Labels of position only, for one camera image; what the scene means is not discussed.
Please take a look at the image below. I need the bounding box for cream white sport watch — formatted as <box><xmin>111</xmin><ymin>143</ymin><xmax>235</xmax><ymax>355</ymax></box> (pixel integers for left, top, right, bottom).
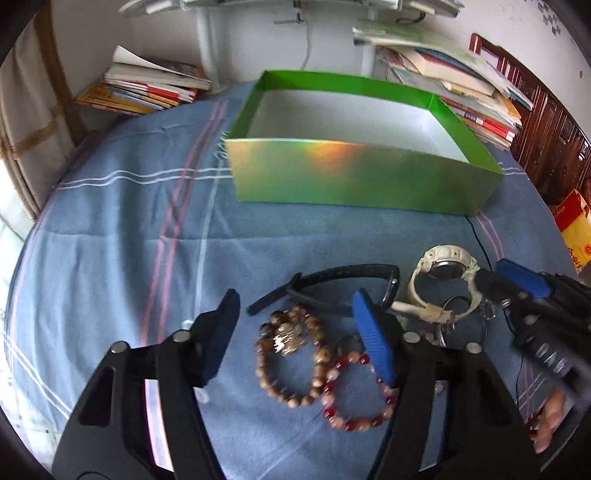
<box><xmin>390</xmin><ymin>245</ymin><xmax>483</xmax><ymax>324</ymax></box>

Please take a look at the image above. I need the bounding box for black wrist watch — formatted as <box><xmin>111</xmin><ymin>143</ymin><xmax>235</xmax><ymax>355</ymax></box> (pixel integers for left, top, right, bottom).
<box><xmin>246</xmin><ymin>264</ymin><xmax>401</xmax><ymax>317</ymax></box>

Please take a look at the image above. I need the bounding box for red and pink bead bracelet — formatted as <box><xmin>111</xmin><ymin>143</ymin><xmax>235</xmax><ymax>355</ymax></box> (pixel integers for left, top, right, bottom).
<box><xmin>320</xmin><ymin>351</ymin><xmax>400</xmax><ymax>433</ymax></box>

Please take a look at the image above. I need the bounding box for brown wooden bead bracelet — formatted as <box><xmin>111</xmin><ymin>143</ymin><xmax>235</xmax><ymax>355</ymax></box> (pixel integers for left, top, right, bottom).
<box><xmin>254</xmin><ymin>305</ymin><xmax>335</xmax><ymax>409</ymax></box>

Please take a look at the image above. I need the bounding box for right hand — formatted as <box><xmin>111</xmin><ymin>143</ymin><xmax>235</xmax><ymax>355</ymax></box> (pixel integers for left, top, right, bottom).
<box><xmin>530</xmin><ymin>389</ymin><xmax>565</xmax><ymax>454</ymax></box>

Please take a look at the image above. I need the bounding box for silver bangle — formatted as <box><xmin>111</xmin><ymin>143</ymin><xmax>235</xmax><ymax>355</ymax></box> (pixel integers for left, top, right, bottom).
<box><xmin>435</xmin><ymin>295</ymin><xmax>492</xmax><ymax>348</ymax></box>

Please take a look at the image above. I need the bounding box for red yellow shopping bag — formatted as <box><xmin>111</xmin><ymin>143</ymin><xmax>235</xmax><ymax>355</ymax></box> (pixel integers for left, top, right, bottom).
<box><xmin>553</xmin><ymin>189</ymin><xmax>591</xmax><ymax>272</ymax></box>

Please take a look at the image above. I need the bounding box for red wooden headboard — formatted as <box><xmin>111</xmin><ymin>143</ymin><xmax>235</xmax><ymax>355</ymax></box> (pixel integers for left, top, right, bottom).
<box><xmin>470</xmin><ymin>33</ymin><xmax>590</xmax><ymax>207</ymax></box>

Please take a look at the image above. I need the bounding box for large book stack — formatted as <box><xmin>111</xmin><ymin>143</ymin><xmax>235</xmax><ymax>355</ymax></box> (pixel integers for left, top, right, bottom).
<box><xmin>353</xmin><ymin>20</ymin><xmax>534</xmax><ymax>150</ymax></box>

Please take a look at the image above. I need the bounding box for blue striped bed sheet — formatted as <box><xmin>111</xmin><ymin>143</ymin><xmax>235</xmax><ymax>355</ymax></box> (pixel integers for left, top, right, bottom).
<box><xmin>1</xmin><ymin>84</ymin><xmax>576</xmax><ymax>479</ymax></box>

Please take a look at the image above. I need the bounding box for gold flower brooch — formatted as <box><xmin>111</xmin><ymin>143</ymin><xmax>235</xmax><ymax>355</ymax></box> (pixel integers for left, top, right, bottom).
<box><xmin>273</xmin><ymin>323</ymin><xmax>305</xmax><ymax>356</ymax></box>

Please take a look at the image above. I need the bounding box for green holographic open box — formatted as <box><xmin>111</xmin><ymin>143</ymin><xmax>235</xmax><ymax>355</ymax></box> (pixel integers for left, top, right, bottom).
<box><xmin>225</xmin><ymin>70</ymin><xmax>504</xmax><ymax>216</ymax></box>

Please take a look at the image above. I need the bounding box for beige curtain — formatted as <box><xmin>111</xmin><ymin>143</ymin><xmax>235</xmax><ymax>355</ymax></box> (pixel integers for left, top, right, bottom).
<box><xmin>1</xmin><ymin>3</ymin><xmax>87</xmax><ymax>220</ymax></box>

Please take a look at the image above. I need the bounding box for white desk shelf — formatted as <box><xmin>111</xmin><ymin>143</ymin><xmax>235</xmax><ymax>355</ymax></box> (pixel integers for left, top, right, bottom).
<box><xmin>118</xmin><ymin>0</ymin><xmax>465</xmax><ymax>87</ymax></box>

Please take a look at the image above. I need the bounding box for small book stack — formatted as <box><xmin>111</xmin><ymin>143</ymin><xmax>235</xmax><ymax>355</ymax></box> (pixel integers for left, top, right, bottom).
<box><xmin>75</xmin><ymin>45</ymin><xmax>211</xmax><ymax>116</ymax></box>

